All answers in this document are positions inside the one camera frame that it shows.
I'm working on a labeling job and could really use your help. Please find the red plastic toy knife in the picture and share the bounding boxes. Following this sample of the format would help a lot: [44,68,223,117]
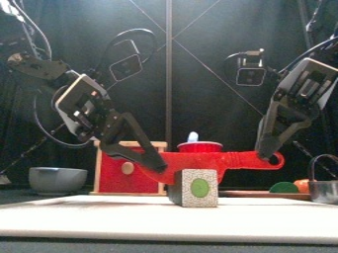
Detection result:
[137,149,285,186]

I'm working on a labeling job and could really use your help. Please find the dark green toy sushi roll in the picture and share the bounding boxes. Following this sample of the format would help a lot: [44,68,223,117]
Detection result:
[168,168,219,209]

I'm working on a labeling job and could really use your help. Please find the wooden box with red front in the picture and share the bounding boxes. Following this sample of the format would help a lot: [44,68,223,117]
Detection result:
[92,140,169,196]

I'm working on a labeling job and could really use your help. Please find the purple bowl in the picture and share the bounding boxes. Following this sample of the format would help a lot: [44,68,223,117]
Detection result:
[175,140,224,153]

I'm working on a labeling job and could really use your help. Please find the blue plastic utensil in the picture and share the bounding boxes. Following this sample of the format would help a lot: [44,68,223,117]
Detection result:
[185,130,199,143]

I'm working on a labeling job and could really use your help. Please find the green toy food piece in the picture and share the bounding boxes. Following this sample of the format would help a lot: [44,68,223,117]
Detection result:
[268,181,300,195]

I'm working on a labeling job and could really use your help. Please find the white plastic cutting board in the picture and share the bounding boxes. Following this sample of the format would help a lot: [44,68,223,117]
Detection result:
[0,194,338,246]

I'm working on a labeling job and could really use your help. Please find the orange toy food piece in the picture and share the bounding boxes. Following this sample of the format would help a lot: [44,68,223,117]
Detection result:
[292,178,312,195]

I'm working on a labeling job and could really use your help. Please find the pink plastic tray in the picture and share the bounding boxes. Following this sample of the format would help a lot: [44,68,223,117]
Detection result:
[217,190,313,201]

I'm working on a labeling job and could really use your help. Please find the grey blue bowl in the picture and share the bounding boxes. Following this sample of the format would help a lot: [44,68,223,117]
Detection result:
[28,166,88,196]

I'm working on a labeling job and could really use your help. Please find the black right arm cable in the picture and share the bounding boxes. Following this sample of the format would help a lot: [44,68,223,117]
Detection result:
[281,36,338,75]

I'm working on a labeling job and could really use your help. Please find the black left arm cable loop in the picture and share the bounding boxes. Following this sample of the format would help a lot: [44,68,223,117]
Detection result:
[32,83,96,148]

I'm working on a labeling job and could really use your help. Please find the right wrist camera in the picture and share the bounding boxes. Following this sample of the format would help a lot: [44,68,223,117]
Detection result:
[235,48,268,88]

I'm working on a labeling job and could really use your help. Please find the small metal cup black handle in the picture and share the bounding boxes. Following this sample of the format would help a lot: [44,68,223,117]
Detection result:
[305,153,338,206]

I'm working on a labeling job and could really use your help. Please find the grey vertical frame pole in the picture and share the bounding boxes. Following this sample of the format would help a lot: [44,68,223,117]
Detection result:
[164,0,173,151]

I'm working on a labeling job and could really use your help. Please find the black left camera cable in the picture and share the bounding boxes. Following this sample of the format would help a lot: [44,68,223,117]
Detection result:
[96,28,158,78]

